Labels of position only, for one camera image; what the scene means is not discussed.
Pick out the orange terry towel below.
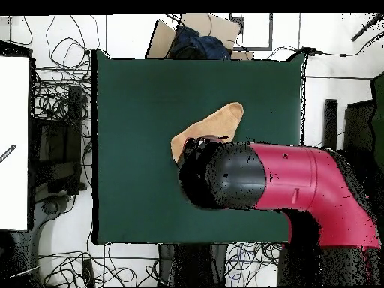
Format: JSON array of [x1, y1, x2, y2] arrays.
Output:
[[169, 101, 245, 164]]

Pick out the dark green table cloth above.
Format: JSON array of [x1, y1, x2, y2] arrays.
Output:
[[90, 49, 308, 247]]

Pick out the dark blue jeans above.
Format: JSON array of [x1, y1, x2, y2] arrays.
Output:
[[168, 25, 233, 61]]

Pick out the black stand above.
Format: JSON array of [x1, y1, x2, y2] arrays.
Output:
[[322, 98, 376, 154], [29, 85, 88, 200]]

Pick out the black power strip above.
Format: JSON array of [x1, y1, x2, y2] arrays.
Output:
[[81, 258, 96, 287]]

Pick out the black tripod leg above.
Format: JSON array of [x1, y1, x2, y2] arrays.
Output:
[[349, 13, 384, 42]]

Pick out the white panel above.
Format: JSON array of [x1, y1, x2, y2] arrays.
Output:
[[0, 55, 30, 232]]

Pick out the black marker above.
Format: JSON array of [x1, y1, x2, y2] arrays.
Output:
[[0, 144, 17, 164]]

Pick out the black square frame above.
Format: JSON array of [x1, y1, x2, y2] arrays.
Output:
[[229, 13, 274, 51]]

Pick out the black cable tangle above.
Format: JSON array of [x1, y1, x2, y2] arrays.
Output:
[[22, 14, 101, 188], [224, 241, 283, 287], [38, 242, 169, 287]]

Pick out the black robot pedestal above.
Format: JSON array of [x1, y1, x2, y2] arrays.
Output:
[[157, 243, 229, 287]]

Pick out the thin black cable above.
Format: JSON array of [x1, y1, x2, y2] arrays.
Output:
[[268, 29, 384, 61]]

